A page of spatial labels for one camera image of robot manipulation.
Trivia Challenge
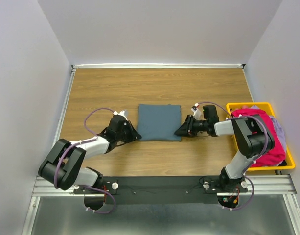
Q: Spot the aluminium back table rail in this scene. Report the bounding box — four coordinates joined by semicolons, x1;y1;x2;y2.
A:
72;63;244;69

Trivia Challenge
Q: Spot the magenta t-shirt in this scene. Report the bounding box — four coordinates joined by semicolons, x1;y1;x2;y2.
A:
231;108;287;168

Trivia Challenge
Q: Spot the black garment in bin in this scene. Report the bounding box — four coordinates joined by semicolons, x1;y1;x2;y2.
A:
278;160;287;166

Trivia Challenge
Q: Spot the aluminium left table rail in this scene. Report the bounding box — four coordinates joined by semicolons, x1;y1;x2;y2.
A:
49;65;77;150

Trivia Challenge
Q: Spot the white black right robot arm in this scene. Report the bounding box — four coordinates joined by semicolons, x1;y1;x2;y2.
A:
175;103;275;193

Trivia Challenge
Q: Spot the teal blue t-shirt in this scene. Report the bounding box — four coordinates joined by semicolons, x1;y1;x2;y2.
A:
137;104;182;141

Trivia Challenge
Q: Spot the lavender t-shirt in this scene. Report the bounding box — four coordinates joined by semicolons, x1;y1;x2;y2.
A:
249;105;286;158

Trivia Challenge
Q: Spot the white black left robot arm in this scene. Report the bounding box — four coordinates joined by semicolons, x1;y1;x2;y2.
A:
38;114;141;193

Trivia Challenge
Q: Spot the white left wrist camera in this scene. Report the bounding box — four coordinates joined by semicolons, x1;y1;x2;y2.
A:
113;109;128;119

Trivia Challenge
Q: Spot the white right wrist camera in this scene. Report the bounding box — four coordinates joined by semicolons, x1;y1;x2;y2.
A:
191;103;202;119

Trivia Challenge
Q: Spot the aluminium table rail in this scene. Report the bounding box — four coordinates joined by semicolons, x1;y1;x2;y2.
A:
72;63;244;69
49;65;77;150

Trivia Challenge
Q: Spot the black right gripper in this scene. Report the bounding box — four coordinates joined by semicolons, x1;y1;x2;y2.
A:
174;114;208;138

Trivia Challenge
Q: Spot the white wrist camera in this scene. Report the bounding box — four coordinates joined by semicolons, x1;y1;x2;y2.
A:
191;103;202;119
113;109;128;119

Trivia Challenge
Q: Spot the aluminium front frame rail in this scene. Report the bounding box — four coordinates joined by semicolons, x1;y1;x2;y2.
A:
32;174;299;197

